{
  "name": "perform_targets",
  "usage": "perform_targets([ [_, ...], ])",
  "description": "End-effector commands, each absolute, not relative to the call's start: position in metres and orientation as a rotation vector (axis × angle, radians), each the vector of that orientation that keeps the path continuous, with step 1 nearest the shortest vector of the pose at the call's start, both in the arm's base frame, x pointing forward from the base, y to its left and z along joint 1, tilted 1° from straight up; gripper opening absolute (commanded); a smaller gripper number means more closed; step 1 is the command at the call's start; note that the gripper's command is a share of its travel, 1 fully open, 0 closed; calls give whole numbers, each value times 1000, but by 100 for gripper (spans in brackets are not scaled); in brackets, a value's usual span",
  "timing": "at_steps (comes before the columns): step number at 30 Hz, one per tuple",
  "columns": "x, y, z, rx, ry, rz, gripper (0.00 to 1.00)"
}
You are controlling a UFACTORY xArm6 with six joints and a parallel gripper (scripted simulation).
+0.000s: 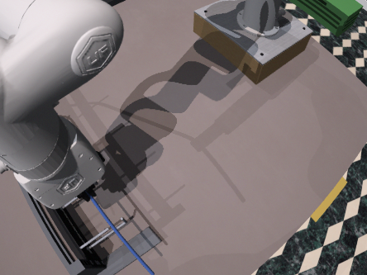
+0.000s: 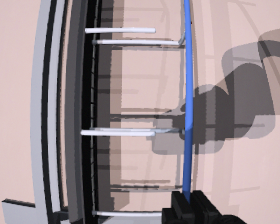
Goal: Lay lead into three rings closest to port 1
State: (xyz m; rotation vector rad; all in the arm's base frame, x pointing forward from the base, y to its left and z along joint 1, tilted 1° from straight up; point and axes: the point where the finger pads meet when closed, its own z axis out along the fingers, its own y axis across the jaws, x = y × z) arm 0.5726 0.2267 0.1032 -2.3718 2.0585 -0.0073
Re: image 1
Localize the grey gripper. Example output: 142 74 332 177
13 116 106 209

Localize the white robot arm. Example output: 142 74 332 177
0 0 286 180

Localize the blue cable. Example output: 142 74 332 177
85 191 155 275

